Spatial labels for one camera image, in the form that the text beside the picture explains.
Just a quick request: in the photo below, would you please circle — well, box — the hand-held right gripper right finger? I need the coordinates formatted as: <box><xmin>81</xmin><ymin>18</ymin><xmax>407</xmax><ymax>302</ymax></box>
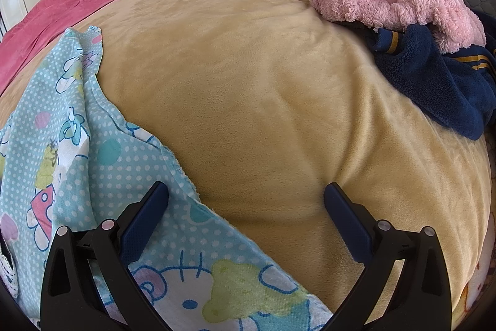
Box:
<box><xmin>323</xmin><ymin>181</ymin><xmax>452</xmax><ymax>331</ymax></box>

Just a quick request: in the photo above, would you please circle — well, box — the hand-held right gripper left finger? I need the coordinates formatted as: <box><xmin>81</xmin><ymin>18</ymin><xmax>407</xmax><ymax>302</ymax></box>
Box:
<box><xmin>41</xmin><ymin>181</ymin><xmax>171</xmax><ymax>331</ymax></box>

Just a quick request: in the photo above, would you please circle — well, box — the light blue cartoon printed sheet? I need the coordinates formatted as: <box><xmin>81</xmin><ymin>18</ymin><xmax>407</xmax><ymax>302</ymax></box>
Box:
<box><xmin>0</xmin><ymin>25</ymin><xmax>336</xmax><ymax>331</ymax></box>

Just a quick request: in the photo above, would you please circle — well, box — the navy fleece garment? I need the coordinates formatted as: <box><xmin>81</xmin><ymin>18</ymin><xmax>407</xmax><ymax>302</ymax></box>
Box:
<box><xmin>364</xmin><ymin>11</ymin><xmax>496</xmax><ymax>141</ymax></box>

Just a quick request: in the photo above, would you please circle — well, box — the beige plush blanket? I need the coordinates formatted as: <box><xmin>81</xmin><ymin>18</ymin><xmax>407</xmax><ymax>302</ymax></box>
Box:
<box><xmin>0</xmin><ymin>0</ymin><xmax>493</xmax><ymax>331</ymax></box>

